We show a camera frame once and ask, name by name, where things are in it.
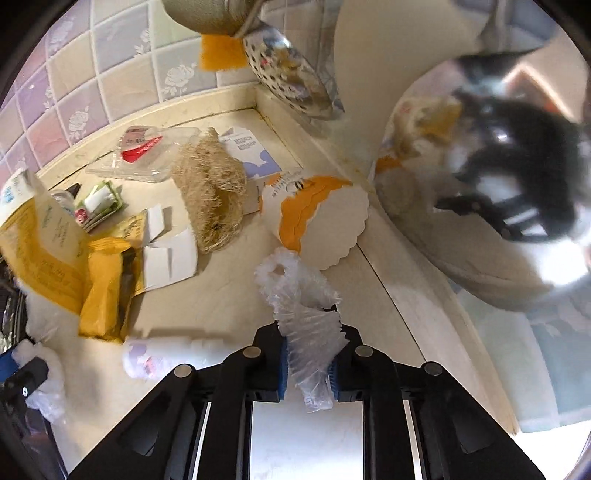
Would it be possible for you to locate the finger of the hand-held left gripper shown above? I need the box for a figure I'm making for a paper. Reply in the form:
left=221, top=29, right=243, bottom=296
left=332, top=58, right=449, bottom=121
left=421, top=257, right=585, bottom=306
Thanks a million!
left=0, top=348, right=23, bottom=386
left=0, top=359, right=49, bottom=407

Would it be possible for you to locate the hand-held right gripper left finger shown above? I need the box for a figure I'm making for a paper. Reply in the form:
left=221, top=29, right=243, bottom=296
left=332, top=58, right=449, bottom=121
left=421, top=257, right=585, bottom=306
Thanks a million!
left=67, top=323, right=291, bottom=480

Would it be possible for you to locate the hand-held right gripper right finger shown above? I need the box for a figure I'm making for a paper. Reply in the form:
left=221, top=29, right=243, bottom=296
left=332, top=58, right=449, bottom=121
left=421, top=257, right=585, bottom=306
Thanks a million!
left=325, top=323, right=548, bottom=480

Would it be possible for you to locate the white plastic bag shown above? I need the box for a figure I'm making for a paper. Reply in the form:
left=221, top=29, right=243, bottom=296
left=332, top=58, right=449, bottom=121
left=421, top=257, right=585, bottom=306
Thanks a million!
left=11, top=277, right=70, bottom=425

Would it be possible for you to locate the clear crinkled plastic wrap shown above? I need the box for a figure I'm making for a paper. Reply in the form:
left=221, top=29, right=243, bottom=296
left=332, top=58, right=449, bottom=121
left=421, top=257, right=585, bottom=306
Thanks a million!
left=253, top=247, right=348, bottom=414

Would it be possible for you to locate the small clear plastic bottle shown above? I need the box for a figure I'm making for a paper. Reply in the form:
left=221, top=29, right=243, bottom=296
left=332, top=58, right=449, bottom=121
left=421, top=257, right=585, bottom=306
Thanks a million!
left=48, top=188, right=78, bottom=219

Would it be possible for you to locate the beige loofah sponge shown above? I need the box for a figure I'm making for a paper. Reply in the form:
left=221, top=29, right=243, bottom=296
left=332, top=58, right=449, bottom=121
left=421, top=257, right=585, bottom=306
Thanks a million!
left=172, top=128, right=247, bottom=254

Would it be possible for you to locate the black gas stove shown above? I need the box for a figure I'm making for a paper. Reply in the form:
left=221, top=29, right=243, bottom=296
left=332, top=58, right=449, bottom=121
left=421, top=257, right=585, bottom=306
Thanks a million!
left=0, top=263, right=27, bottom=356

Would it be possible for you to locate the yellow plastic packet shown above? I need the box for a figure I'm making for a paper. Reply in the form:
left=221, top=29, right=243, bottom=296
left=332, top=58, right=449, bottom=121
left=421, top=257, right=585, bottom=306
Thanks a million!
left=78, top=235, right=145, bottom=343

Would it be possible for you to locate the yellow paper pouch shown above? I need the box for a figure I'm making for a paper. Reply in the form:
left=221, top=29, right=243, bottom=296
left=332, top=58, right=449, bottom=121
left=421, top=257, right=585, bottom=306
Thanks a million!
left=0, top=168, right=90, bottom=317

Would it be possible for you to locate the white and purple wrapper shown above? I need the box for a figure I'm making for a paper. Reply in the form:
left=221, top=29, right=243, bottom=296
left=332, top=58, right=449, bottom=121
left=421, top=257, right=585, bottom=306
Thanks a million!
left=121, top=337, right=222, bottom=381

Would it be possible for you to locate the white folded cardboard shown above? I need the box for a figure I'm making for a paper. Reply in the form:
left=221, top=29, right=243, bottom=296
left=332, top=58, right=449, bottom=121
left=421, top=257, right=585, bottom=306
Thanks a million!
left=140, top=205, right=199, bottom=292

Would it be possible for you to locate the orange and white paper carton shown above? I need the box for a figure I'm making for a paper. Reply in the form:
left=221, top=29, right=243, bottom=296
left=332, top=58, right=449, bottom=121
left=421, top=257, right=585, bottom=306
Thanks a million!
left=257, top=173, right=370, bottom=271

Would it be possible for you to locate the green foil sachet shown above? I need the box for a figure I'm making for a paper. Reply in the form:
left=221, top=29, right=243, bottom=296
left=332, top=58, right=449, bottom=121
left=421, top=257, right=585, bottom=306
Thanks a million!
left=76, top=180, right=125, bottom=230

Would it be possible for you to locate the steel ladle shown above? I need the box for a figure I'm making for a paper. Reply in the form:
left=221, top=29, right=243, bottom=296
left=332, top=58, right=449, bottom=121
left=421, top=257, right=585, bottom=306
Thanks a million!
left=369, top=46, right=591, bottom=315

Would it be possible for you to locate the blue and white paper box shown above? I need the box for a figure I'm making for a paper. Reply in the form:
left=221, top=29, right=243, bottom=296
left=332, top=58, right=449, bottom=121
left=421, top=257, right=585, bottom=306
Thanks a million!
left=217, top=124, right=278, bottom=215

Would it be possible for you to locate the clear plastic tray red label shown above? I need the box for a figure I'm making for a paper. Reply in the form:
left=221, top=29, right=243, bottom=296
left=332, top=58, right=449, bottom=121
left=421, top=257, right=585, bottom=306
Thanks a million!
left=85, top=126, right=204, bottom=183

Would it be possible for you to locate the steel slotted spoon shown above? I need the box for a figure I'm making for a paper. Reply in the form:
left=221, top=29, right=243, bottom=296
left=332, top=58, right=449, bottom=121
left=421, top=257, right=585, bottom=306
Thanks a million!
left=242, top=21, right=341, bottom=119

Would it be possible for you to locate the metal mesh strainer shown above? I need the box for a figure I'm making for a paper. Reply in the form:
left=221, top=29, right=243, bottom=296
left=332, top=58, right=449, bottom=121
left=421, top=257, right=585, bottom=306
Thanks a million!
left=161, top=0, right=269, bottom=36

